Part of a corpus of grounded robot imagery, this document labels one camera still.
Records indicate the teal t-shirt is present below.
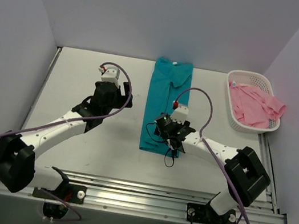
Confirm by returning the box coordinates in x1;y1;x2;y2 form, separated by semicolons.
139;57;193;155

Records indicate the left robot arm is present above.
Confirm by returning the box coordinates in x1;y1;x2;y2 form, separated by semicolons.
0;81;132;200

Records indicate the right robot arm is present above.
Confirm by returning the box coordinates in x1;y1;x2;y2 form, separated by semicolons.
154;113;270;224

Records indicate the pink t-shirt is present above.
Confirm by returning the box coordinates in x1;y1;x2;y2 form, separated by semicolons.
229;82;286;129

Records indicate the white perforated plastic basket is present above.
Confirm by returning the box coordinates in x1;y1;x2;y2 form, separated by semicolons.
226;70;286;134

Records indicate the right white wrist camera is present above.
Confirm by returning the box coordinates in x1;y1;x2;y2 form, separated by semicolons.
170;101;189;125

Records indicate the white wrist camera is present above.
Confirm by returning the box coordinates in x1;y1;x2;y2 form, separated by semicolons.
170;101;189;125
99;66;120;87

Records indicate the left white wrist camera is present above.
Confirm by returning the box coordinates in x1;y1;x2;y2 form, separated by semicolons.
99;66;120;87

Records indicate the black thin cable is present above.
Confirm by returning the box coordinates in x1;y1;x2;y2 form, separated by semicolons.
139;120;182;169

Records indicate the aluminium rail frame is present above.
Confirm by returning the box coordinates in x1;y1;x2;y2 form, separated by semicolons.
25;47;286;224

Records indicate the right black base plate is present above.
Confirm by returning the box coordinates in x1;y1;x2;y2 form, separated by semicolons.
186;202;237;224

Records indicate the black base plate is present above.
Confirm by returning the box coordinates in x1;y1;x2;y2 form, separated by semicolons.
186;202;237;224
32;183;87;205

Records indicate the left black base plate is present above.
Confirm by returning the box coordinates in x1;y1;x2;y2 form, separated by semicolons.
32;183;87;205

